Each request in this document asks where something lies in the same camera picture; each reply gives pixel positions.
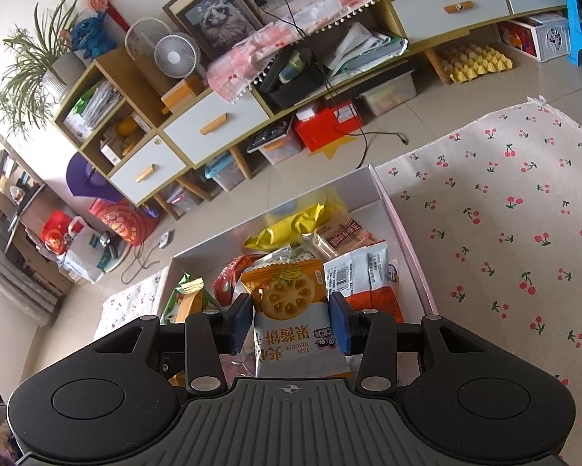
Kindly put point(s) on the green snack packet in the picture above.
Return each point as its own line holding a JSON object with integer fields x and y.
{"x": 172, "y": 308}

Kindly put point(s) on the red cardboard box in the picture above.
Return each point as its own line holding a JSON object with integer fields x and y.
{"x": 327, "y": 126}

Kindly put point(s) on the cherry print tablecloth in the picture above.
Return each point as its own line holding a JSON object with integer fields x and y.
{"x": 490, "y": 228}

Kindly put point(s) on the red monkey bag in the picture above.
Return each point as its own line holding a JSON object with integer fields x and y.
{"x": 123, "y": 223}

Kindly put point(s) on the clear bin with blue lid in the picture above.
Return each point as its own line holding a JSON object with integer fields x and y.
{"x": 225, "y": 172}

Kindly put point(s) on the white and orange packet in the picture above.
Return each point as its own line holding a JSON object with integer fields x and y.
{"x": 363, "y": 272}

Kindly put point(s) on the brown snack packet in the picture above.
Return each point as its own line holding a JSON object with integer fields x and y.
{"x": 344, "y": 238}

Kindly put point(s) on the small cardboard box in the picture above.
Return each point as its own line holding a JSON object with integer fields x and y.
{"x": 112, "y": 153}

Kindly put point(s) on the small clear storage bin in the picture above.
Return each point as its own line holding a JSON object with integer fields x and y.
{"x": 181, "y": 199}

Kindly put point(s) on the blue plush toy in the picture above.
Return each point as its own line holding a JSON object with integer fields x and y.
{"x": 91, "y": 31}

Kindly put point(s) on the red gift bag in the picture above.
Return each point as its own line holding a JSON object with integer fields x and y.
{"x": 58, "y": 233}

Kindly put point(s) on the grey curtain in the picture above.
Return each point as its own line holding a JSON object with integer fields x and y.
{"x": 9, "y": 272}

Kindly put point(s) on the framed cat picture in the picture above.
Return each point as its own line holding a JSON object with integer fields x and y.
{"x": 218, "y": 14}

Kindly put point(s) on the white patterned box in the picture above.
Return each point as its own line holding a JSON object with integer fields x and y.
{"x": 543, "y": 39}

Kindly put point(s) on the yellow and white small box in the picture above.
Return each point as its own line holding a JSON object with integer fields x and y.
{"x": 183, "y": 94}

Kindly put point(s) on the clear plastic storage box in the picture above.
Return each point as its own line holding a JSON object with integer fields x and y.
{"x": 368, "y": 204}

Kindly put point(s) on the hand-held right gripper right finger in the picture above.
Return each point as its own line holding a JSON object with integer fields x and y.
{"x": 340, "y": 324}

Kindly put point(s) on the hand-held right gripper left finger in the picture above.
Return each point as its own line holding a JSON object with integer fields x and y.
{"x": 242, "y": 324}

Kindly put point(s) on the white desk fan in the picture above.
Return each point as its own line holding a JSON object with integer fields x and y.
{"x": 177, "y": 56}

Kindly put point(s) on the yellow star-shaped mat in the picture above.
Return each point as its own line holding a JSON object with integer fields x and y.
{"x": 334, "y": 150}

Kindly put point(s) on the clear bin with orange contents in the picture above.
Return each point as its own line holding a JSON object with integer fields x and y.
{"x": 281, "y": 150}

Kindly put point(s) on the yellow snack packet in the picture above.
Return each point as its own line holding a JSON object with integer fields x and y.
{"x": 295, "y": 225}

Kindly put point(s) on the long wooden cabinet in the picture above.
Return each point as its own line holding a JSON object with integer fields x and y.
{"x": 109, "y": 58}

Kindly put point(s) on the purple hat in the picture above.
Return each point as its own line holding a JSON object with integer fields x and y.
{"x": 89, "y": 179}

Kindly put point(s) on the pink cherry cloth with pompoms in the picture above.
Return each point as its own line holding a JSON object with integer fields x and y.
{"x": 252, "y": 53}

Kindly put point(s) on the green potted plant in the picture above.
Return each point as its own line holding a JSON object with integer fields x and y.
{"x": 33, "y": 68}

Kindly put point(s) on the red apple-print snack packet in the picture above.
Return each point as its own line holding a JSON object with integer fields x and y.
{"x": 225, "y": 281}

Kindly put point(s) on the yellow egg tray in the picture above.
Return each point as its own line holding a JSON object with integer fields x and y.
{"x": 477, "y": 63}

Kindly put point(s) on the white paper bag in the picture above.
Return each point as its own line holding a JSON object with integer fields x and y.
{"x": 84, "y": 257}

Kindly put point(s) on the black flat device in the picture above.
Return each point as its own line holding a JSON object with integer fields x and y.
{"x": 270, "y": 135}

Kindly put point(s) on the large clear storage bin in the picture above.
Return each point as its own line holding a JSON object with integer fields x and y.
{"x": 388, "y": 97}

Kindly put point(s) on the orange biscuit packet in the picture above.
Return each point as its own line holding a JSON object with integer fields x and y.
{"x": 291, "y": 296}

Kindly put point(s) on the wooden side desk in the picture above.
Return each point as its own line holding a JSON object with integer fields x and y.
{"x": 28, "y": 204}

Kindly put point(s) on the black storage box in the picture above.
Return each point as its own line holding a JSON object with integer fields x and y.
{"x": 293, "y": 82}

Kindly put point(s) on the stack of papers in cubby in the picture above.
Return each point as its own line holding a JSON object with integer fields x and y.
{"x": 93, "y": 109}

